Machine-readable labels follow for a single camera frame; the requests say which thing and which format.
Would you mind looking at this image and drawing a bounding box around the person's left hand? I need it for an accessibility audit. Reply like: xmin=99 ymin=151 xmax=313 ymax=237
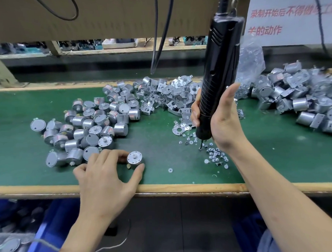
xmin=73 ymin=148 xmax=147 ymax=226

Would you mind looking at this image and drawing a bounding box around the person's right hand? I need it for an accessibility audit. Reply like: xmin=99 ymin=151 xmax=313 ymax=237
xmin=189 ymin=83 xmax=249 ymax=154

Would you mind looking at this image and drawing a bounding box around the silver round motor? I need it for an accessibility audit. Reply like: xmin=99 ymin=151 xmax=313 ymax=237
xmin=127 ymin=150 xmax=144 ymax=168

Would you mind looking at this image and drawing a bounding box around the pile of silver motors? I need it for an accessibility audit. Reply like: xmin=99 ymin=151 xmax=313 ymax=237
xmin=29 ymin=95 xmax=143 ymax=168

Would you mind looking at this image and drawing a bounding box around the black electric screwdriver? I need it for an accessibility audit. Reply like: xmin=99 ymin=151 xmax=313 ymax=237
xmin=191 ymin=0 xmax=249 ymax=150

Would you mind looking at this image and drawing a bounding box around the pile of metal brackets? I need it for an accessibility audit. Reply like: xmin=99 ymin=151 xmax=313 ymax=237
xmin=102 ymin=74 xmax=202 ymax=139

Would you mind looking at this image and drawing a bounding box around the pile of assembled motors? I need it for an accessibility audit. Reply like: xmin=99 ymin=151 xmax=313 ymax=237
xmin=251 ymin=59 xmax=332 ymax=137

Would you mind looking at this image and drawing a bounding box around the heap of grey binned motors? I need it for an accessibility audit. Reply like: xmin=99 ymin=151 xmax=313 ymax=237
xmin=0 ymin=233 xmax=30 ymax=252

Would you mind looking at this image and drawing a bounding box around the person's right forearm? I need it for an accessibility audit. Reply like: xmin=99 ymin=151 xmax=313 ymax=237
xmin=229 ymin=138 xmax=332 ymax=252

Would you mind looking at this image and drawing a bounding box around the scatter of small silver screws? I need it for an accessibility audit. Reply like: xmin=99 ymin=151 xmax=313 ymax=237
xmin=166 ymin=130 xmax=231 ymax=174

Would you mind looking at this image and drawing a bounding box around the small clear plastic bag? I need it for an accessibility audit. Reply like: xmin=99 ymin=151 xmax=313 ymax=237
xmin=231 ymin=42 xmax=267 ymax=100

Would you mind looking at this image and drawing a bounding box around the blue plastic bin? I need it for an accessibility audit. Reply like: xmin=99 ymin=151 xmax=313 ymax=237
xmin=0 ymin=197 xmax=81 ymax=252

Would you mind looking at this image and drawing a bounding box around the green bench mat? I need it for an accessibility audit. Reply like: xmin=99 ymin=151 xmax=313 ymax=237
xmin=0 ymin=78 xmax=332 ymax=193

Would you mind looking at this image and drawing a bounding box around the dark blue crate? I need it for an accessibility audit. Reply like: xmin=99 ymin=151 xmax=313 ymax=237
xmin=231 ymin=211 xmax=269 ymax=252

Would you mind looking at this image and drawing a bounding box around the white paper sign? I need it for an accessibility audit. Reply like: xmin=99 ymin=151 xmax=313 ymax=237
xmin=243 ymin=0 xmax=332 ymax=48

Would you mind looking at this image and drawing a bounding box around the brown back panel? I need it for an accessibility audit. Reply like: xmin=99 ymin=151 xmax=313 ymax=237
xmin=0 ymin=0 xmax=251 ymax=45

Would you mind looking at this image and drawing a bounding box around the black hanging cable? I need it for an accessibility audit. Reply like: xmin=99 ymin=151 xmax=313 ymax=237
xmin=150 ymin=0 xmax=178 ymax=74
xmin=148 ymin=0 xmax=162 ymax=74

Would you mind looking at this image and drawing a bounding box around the slanted wooden post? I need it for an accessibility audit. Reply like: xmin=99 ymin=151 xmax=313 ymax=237
xmin=0 ymin=48 xmax=24 ymax=89

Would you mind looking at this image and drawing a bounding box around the black looped cable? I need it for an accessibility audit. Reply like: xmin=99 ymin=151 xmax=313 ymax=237
xmin=34 ymin=0 xmax=80 ymax=22

